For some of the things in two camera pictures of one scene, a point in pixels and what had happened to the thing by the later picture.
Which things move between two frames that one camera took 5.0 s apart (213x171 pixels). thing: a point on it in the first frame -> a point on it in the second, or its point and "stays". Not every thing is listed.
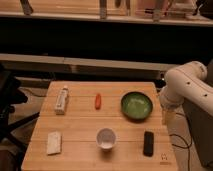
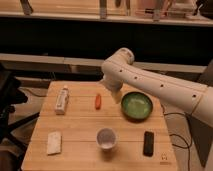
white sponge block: [53, 143] stays
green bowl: [137, 106] stays
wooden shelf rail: [84, 62] stays
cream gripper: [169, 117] -> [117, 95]
